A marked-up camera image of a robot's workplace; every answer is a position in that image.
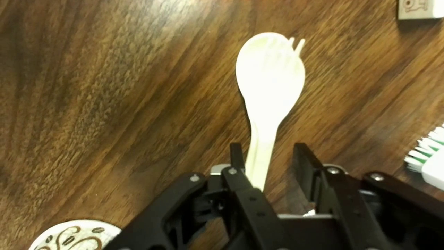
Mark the white plastic spoon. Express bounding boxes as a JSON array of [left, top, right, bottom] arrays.
[[235, 30, 307, 193]]

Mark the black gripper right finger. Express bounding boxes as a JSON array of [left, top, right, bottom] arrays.
[[293, 141, 444, 250]]

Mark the small beige printed block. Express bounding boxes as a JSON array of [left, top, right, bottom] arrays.
[[397, 0, 444, 20]]

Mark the white green-striped pack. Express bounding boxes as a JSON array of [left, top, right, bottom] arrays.
[[404, 120, 444, 191]]

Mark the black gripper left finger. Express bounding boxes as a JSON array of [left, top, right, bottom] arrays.
[[103, 141, 285, 250]]

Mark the white plastic fork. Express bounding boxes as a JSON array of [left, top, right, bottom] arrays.
[[288, 36, 308, 58]]

